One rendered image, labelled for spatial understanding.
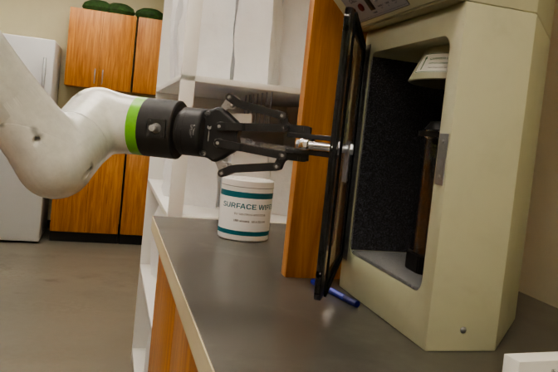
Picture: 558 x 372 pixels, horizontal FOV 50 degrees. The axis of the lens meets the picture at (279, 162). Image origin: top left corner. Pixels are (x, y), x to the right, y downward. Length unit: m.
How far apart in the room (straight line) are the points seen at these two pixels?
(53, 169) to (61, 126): 0.06
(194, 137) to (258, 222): 0.59
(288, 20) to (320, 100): 1.09
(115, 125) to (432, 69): 0.49
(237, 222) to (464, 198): 0.73
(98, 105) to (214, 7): 1.26
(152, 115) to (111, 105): 0.07
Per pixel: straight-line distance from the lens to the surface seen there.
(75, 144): 0.87
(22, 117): 0.85
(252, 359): 0.75
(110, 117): 0.94
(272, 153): 0.89
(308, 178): 1.13
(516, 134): 0.88
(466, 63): 0.84
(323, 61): 1.14
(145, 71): 5.94
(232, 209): 1.45
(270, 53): 2.04
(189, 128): 0.90
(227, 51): 2.13
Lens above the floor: 1.21
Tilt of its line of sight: 3 degrees down
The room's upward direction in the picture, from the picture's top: 6 degrees clockwise
